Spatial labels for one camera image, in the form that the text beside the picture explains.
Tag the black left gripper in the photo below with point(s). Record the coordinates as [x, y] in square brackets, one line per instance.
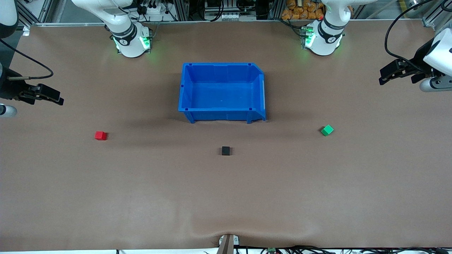
[421, 58]

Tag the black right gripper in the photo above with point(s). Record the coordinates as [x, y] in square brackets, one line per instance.
[7, 88]

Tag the small red cube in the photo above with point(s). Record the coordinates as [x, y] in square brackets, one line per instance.
[100, 135]

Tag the small green cube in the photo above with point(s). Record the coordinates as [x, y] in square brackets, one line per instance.
[327, 130]

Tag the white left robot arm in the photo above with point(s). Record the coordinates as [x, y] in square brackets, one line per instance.
[323, 44]

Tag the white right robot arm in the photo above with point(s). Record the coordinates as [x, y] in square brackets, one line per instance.
[129, 46]

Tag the small black cube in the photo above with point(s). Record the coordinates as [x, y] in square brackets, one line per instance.
[226, 151]

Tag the bag of orange items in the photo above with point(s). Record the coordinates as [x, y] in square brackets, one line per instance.
[300, 10]

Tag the white power strip with plugs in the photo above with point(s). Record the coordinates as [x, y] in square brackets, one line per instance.
[153, 10]

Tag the white terminal block strip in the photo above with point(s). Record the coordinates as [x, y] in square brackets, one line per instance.
[231, 16]

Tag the blue plastic storage bin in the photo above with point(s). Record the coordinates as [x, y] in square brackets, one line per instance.
[222, 98]

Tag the table cover sheet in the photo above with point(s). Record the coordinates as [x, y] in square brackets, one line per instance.
[226, 197]

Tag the aluminium frame profile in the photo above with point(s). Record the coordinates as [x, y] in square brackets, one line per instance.
[33, 12]
[436, 16]

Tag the metal clamp bracket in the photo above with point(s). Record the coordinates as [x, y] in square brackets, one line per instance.
[229, 243]

